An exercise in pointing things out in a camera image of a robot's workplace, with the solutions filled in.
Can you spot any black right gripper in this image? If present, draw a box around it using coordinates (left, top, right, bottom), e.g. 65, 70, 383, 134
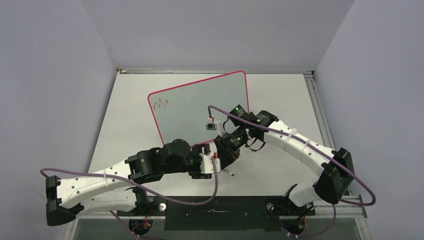
213, 124, 250, 171

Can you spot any white whiteboard marker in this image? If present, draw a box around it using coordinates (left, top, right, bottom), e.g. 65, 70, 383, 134
221, 169, 235, 177

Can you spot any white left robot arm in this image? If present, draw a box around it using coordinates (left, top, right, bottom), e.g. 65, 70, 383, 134
45, 139, 221, 226

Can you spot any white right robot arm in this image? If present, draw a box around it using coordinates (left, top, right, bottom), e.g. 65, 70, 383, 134
213, 105, 354, 214

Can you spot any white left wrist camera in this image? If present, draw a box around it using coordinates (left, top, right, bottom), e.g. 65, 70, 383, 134
199, 152, 221, 174

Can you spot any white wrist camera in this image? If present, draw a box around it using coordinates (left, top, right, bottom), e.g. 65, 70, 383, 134
205, 117, 228, 137
199, 152, 221, 174

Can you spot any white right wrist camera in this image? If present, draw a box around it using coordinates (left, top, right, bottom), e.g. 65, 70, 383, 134
205, 117, 228, 137

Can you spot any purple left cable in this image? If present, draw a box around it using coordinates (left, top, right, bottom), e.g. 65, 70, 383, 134
39, 160, 220, 240

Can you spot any purple cable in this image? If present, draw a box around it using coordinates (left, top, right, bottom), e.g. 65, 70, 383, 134
207, 105, 377, 238
39, 160, 220, 240

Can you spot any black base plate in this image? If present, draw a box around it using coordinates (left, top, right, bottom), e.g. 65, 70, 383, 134
117, 196, 316, 232

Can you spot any whiteboard with pink frame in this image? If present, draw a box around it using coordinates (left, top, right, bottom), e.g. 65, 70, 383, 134
147, 70, 249, 146

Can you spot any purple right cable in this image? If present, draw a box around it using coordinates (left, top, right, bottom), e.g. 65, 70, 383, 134
207, 105, 377, 238

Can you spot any aluminium rail frame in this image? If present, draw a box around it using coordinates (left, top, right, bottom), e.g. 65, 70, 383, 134
117, 68, 368, 220

